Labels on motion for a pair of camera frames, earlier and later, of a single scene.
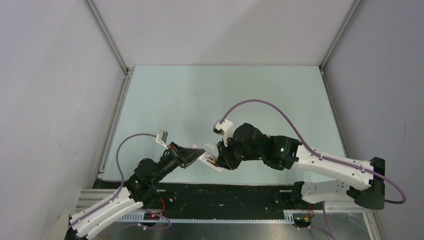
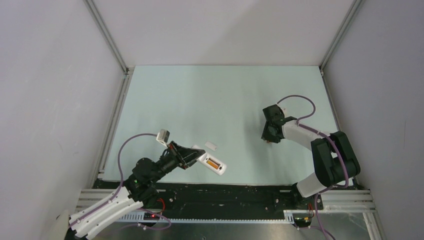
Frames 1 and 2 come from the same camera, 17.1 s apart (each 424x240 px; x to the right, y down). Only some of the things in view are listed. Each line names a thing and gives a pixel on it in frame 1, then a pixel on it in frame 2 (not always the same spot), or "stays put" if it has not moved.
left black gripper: x=186 y=155 stays put
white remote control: x=209 y=160 stays put
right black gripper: x=224 y=158 to x=266 y=136
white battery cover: x=210 y=145 stays put
